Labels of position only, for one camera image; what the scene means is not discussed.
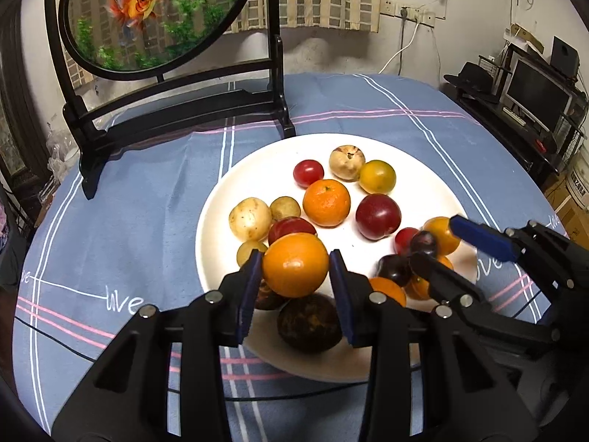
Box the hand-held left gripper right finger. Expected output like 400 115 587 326
328 249 539 442

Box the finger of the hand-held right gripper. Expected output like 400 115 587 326
449 214 577 289
409 252 561 361

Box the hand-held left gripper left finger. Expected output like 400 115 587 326
50 249 264 442

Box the small dark red fruit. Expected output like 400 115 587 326
409 230 439 259

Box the white round plate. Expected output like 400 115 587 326
195 133 479 383

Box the smooth orange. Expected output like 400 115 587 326
262 233 331 298

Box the large beige round fruit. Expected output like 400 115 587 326
229 197 273 242

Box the large dimpled orange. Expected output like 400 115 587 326
302 179 352 228

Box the large dark brown fruit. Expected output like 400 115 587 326
276 293 343 354

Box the yellow round fruit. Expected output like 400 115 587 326
422 216 462 256

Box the small green fruit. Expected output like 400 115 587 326
269 196 302 222
236 240 268 268

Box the dark purple fruit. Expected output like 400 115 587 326
376 254 413 287

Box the red apple behind orange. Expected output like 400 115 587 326
268 216 318 246

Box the large red plum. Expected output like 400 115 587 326
355 193 402 241

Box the cardboard box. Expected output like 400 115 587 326
545 170 589 240

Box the small yellow-orange citrus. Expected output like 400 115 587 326
358 159 397 195

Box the red cherry tomato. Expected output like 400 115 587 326
293 159 325 189

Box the beige fruit with brown mark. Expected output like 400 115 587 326
328 145 366 182

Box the blue striped tablecloth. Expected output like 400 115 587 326
13 73 571 442

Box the computer monitor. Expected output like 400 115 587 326
504 57 576 132

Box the black hat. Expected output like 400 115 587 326
444 62 500 104

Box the black speaker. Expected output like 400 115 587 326
551 37 579 77

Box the clear plastic bag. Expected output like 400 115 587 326
46 129 81 180

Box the round goldfish screen black stand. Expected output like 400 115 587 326
43 0 296 201

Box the white power cable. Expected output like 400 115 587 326
378 21 422 75

